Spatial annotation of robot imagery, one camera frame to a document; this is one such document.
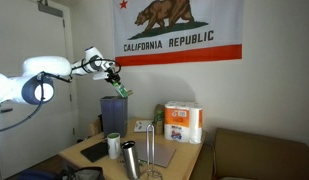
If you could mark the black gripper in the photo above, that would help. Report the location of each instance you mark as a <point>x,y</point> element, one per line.
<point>112,74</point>

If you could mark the clear bottle with green label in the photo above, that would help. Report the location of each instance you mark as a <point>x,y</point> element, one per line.
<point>121,90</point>

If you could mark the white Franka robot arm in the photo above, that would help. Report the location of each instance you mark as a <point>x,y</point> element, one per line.
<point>44,66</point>

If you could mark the grey plastic bin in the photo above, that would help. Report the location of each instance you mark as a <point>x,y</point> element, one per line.
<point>114,116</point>

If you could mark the white mug with green logo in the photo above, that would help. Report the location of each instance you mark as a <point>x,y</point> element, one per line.
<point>114,146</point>

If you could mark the black mat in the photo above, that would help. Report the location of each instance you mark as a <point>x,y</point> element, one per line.
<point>94,151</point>

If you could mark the metal paper towel holder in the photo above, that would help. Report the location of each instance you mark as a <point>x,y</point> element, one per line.
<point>150,150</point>

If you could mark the California Republic flag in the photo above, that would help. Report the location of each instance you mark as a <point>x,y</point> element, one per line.
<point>177,33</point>

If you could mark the orange white paper towel pack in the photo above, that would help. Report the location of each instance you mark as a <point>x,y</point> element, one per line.
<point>182,121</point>

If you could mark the stainless steel tumbler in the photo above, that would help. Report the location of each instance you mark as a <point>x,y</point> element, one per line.
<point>130,161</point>

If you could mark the silver laptop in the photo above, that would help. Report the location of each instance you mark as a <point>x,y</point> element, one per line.
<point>160,153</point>

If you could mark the grey door closer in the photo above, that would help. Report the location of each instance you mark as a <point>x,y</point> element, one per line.
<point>50,9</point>

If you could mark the black and blue backpack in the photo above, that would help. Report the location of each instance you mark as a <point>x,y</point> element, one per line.
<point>84,174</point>

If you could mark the white door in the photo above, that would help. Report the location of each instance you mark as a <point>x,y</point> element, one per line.
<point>27,143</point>

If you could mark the brown couch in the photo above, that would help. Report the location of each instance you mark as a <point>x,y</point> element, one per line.
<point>260,156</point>

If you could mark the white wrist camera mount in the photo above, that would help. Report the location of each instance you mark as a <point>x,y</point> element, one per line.
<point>100,76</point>

